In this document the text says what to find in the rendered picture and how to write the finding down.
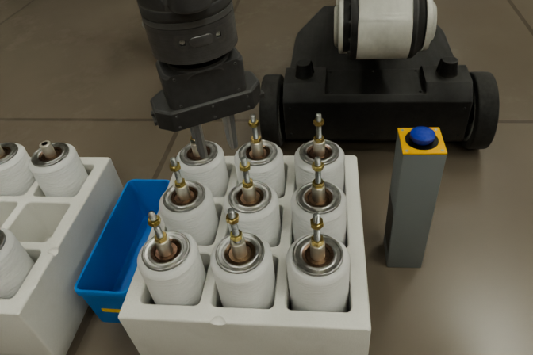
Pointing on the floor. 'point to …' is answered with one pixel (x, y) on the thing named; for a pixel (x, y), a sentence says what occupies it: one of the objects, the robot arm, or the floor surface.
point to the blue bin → (119, 249)
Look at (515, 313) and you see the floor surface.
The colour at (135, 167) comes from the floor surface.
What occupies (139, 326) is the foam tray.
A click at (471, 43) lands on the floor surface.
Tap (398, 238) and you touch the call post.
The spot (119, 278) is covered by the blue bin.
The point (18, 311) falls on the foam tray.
